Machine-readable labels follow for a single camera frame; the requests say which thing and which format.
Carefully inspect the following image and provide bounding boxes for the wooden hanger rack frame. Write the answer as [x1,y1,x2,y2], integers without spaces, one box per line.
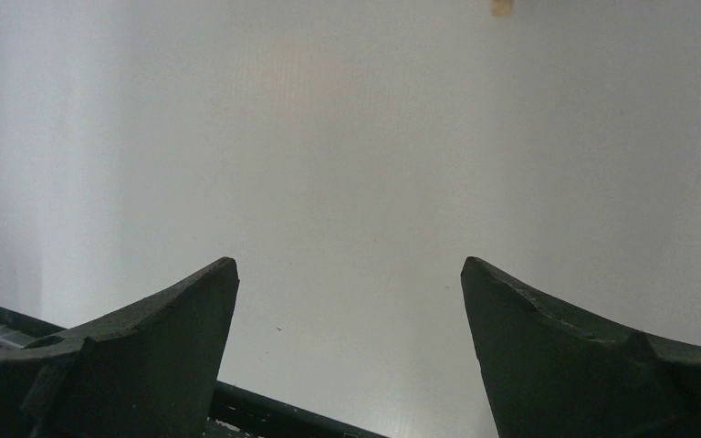
[491,0,514,17]

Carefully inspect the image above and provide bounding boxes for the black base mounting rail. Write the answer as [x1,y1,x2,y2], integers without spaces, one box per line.
[0,307,378,438]

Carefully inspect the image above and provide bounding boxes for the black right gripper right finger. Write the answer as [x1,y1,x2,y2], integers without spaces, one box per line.
[460,256,701,437]

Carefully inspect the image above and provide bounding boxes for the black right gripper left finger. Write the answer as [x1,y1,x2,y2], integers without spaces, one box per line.
[0,257,239,437]

